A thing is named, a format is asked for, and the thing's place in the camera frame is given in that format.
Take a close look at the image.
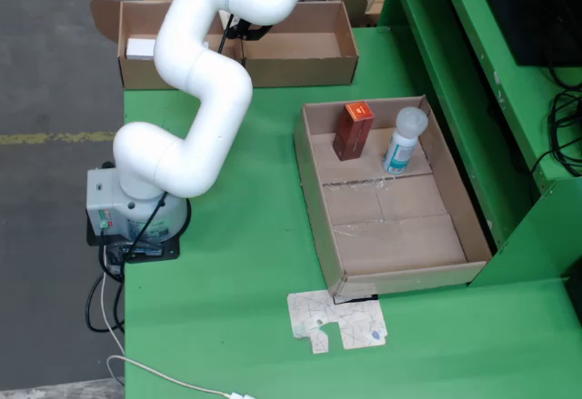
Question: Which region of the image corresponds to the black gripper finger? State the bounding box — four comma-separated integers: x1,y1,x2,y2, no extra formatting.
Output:
244,24,274,43
226,17,246,42

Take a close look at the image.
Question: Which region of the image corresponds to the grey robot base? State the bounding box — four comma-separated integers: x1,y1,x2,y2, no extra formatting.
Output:
85,162,192,262

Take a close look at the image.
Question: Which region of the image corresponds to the divided cardboard box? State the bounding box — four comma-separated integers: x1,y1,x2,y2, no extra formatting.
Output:
90,0,369,91

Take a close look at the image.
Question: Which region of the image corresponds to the tall white product box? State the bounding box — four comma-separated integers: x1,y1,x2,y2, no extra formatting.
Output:
126,37,209,60

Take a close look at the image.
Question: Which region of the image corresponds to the dark red carton box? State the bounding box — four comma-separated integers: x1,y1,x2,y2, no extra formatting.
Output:
331,101,376,163

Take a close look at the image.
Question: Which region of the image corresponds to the shallow cardboard tray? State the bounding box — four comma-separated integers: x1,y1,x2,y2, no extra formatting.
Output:
293,95,494,300

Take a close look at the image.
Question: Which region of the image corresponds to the white bottle translucent cap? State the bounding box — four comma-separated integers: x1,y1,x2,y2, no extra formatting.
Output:
381,106,429,176

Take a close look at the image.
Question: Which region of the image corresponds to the green metal shelf rack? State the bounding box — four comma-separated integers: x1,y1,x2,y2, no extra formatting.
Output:
376,0,582,289

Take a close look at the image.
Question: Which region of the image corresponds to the black monitor with stand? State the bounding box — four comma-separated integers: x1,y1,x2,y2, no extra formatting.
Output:
470,0,582,68

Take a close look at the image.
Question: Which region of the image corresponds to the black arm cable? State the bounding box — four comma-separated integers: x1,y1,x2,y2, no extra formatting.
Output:
102,0,267,264

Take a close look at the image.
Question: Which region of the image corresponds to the white cable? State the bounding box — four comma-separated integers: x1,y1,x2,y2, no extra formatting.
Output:
100,253,256,399

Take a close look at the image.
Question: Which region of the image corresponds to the black looped cable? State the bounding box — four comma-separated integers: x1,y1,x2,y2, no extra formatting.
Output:
547,89,582,177

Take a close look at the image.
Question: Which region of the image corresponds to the thin black cable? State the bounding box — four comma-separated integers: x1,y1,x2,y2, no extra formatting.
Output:
529,142,582,203

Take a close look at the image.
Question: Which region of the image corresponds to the black base power cable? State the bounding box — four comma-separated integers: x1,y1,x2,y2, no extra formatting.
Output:
85,271,126,334

